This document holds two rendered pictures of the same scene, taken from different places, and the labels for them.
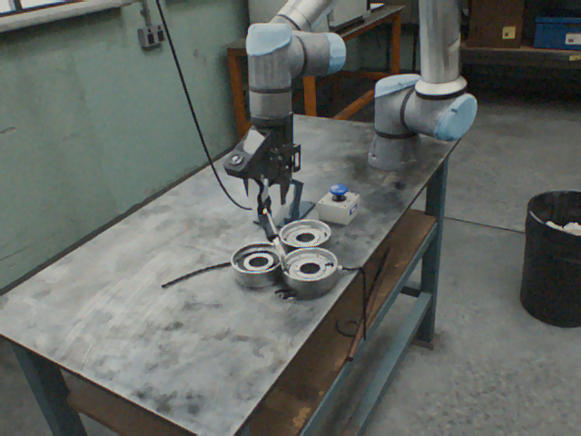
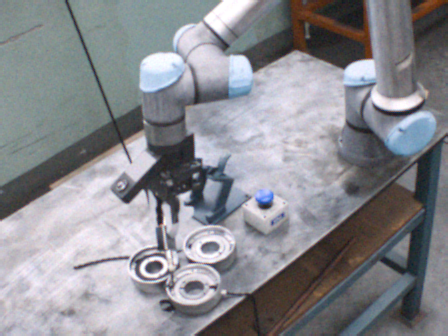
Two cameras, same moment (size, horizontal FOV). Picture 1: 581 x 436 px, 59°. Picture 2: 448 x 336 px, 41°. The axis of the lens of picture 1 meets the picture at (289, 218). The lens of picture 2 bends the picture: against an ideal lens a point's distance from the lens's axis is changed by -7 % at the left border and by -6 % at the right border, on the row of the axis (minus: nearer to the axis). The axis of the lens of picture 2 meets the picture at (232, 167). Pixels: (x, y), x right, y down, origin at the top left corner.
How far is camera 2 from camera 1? 0.54 m
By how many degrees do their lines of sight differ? 19
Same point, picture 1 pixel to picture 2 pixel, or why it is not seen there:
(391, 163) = (354, 156)
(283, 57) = (169, 95)
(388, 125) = (352, 117)
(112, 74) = not seen: outside the picture
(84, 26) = not seen: outside the picture
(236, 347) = not seen: outside the picture
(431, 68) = (381, 81)
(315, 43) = (211, 75)
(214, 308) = (104, 303)
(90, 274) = (28, 237)
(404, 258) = (362, 253)
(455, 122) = (404, 140)
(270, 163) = (161, 186)
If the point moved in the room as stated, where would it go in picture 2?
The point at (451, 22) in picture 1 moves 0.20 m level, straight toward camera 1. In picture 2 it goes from (397, 42) to (354, 93)
